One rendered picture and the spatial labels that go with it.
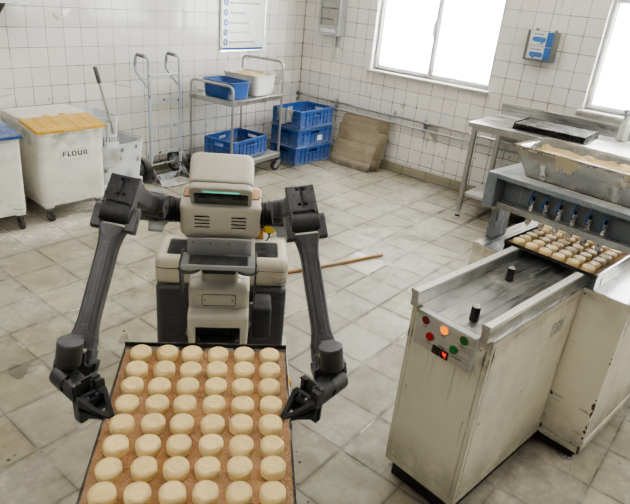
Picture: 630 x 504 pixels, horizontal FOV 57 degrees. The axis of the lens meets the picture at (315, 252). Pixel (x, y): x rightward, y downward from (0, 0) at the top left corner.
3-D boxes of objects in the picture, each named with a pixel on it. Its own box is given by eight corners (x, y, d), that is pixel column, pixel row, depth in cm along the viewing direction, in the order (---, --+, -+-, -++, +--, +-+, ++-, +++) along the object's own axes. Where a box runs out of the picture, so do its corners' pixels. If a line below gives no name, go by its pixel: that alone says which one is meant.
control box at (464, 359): (418, 338, 215) (424, 305, 209) (473, 370, 199) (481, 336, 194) (411, 341, 212) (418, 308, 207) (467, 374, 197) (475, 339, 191)
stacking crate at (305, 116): (304, 117, 687) (306, 100, 679) (332, 124, 667) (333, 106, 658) (271, 123, 643) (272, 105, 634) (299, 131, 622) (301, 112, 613)
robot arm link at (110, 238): (143, 212, 152) (100, 203, 151) (139, 206, 146) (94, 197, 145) (100, 377, 142) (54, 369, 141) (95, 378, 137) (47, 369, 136)
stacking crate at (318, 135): (304, 134, 696) (306, 117, 687) (330, 142, 674) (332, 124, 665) (270, 141, 652) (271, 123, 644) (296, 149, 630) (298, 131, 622)
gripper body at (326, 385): (314, 425, 134) (334, 409, 139) (319, 391, 129) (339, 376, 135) (294, 410, 138) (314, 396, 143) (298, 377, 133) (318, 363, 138)
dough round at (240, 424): (249, 417, 127) (249, 411, 126) (255, 434, 123) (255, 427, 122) (226, 422, 125) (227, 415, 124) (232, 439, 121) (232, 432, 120)
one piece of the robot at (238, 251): (181, 282, 213) (181, 228, 203) (257, 285, 216) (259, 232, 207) (176, 305, 198) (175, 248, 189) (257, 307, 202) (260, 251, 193)
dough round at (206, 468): (218, 484, 111) (218, 477, 110) (192, 482, 111) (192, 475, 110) (221, 463, 116) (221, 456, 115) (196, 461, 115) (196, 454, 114)
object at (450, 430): (471, 405, 292) (512, 244, 255) (534, 444, 271) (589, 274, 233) (380, 471, 247) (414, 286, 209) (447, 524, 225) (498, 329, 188)
